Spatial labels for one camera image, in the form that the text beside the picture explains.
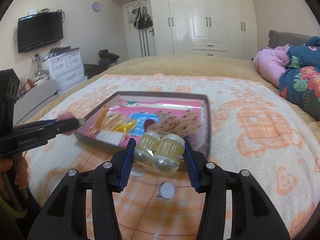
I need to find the orange spiral hair tie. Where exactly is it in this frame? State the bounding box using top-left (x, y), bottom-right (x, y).
top-left (92, 104), bottom-right (109, 133)

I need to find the dark red hair clip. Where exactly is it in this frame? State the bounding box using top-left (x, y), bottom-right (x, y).
top-left (144, 119), bottom-right (157, 131)

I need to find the white wardrobe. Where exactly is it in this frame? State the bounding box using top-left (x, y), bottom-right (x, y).
top-left (112, 0), bottom-right (258, 60)

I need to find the orange white patterned blanket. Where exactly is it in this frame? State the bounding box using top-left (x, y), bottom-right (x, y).
top-left (22, 73), bottom-right (320, 240)

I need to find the shallow cardboard box tray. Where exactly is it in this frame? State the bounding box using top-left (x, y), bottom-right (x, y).
top-left (74, 91), bottom-right (211, 157)

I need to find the grey chair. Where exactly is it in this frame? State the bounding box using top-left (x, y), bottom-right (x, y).
top-left (13, 79), bottom-right (57, 126)

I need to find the cream hair claw clip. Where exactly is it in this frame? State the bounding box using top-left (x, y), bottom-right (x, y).
top-left (101, 111), bottom-right (126, 131)

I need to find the pink padded garment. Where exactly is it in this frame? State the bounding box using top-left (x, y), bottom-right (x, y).
top-left (253, 44), bottom-right (290, 88)

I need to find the left hand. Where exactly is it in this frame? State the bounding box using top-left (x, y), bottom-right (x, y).
top-left (0, 156), bottom-right (30, 191)

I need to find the grey pillow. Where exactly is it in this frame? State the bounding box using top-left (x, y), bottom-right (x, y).
top-left (268, 30), bottom-right (311, 48)

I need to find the white door with bags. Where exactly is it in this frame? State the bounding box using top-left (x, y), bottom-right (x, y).
top-left (122, 0), bottom-right (156, 59)

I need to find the dotted mesh scrunchie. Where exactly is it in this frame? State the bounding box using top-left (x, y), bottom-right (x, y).
top-left (154, 110), bottom-right (201, 137)

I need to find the blue floral padded garment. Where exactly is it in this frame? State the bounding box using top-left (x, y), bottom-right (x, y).
top-left (279, 36), bottom-right (320, 121)

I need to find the pink fluffy pompom hair tie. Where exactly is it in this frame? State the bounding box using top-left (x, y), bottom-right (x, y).
top-left (56, 112), bottom-right (77, 136)

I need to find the tan bed cover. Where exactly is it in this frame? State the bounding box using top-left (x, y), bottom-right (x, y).
top-left (28, 55), bottom-right (319, 138)

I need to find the dark brown clothes heap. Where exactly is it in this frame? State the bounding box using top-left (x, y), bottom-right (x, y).
top-left (84, 64), bottom-right (108, 80)

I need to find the white card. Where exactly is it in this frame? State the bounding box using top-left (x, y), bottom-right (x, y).
top-left (95, 130), bottom-right (124, 146)

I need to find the white drawer cabinet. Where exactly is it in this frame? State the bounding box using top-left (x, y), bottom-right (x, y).
top-left (42, 48), bottom-right (87, 95)

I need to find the pink book with blue label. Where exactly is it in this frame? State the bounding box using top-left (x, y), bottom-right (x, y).
top-left (101, 100), bottom-right (202, 137)

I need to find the purple wall clock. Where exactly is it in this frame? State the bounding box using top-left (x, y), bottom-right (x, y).
top-left (92, 2), bottom-right (101, 12)

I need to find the wall mounted black television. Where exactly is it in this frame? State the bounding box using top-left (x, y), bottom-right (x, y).
top-left (17, 11), bottom-right (63, 53)

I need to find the dark clothes pile on stool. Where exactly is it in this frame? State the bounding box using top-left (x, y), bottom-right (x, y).
top-left (99, 49), bottom-right (119, 68)

